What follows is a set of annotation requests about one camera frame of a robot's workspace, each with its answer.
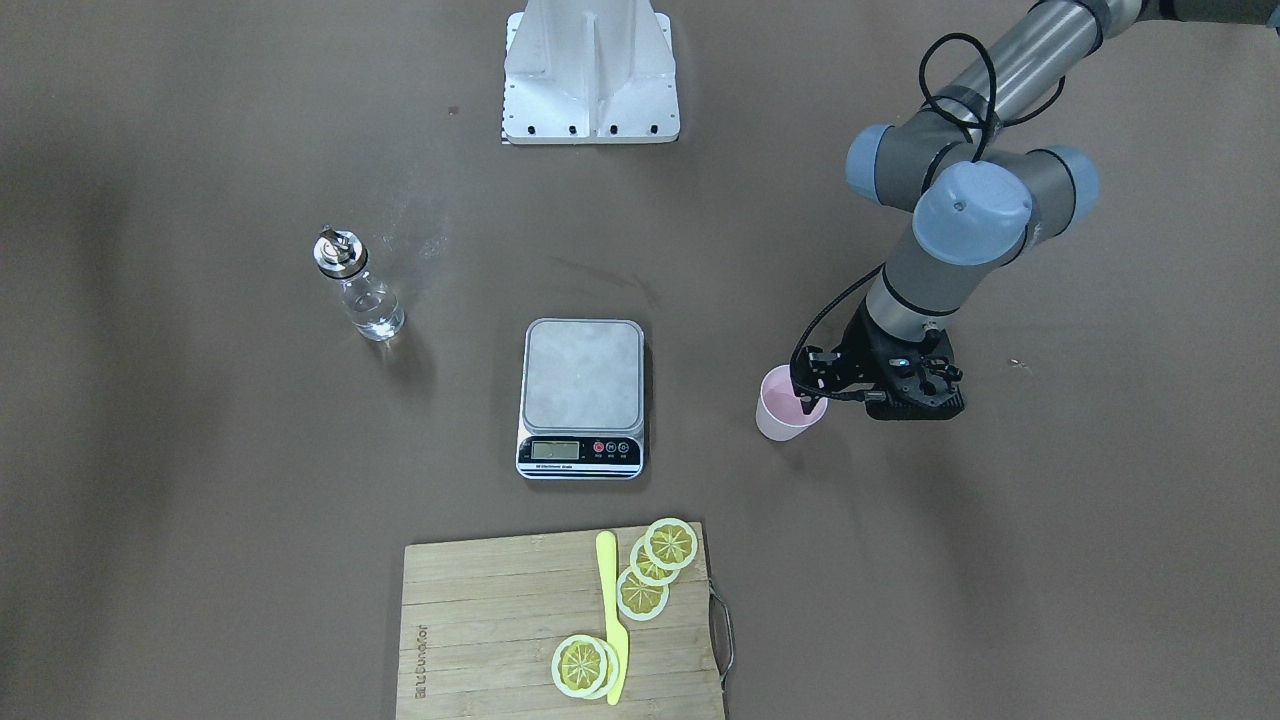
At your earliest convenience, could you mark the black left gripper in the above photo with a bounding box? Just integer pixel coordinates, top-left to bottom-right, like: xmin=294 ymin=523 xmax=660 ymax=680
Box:
xmin=790 ymin=304 xmax=966 ymax=421

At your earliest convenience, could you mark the pink plastic cup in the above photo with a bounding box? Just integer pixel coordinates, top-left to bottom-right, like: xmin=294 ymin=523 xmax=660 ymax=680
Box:
xmin=755 ymin=365 xmax=829 ymax=442

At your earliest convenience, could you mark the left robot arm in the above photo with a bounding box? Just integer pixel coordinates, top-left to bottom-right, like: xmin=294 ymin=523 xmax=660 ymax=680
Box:
xmin=788 ymin=1 xmax=1277 ymax=421

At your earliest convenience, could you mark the digital kitchen scale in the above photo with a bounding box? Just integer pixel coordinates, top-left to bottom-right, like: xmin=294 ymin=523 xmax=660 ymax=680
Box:
xmin=515 ymin=318 xmax=646 ymax=480

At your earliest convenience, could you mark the glass sauce bottle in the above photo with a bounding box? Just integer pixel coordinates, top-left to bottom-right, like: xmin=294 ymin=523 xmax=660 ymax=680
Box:
xmin=312 ymin=225 xmax=404 ymax=342

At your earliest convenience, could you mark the lemon slice top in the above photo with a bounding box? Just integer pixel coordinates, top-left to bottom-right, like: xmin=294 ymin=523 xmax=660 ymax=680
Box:
xmin=641 ymin=518 xmax=700 ymax=571

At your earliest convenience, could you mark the lemon slice middle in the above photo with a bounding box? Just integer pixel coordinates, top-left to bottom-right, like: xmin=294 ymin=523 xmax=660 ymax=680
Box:
xmin=628 ymin=536 xmax=680 ymax=587

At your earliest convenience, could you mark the yellow plastic knife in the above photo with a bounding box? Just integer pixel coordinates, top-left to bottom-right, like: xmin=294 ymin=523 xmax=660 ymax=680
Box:
xmin=595 ymin=530 xmax=630 ymax=706

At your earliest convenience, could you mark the lemon slice lower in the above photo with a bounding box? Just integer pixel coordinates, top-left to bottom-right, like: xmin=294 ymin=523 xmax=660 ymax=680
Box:
xmin=616 ymin=568 xmax=669 ymax=623

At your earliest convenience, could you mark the lemon slice under pair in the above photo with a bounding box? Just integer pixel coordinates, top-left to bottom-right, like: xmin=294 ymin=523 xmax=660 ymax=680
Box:
xmin=585 ymin=637 xmax=621 ymax=700

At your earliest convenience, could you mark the lemon slice front pair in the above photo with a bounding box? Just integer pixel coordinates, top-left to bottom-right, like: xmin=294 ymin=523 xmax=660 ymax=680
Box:
xmin=550 ymin=634 xmax=605 ymax=700

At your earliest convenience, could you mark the bamboo cutting board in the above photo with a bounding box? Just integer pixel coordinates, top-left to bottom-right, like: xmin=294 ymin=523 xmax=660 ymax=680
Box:
xmin=396 ymin=529 xmax=733 ymax=719

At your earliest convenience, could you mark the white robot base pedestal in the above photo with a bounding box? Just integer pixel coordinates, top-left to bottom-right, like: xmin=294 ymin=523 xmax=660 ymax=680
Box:
xmin=500 ymin=1 xmax=681 ymax=146

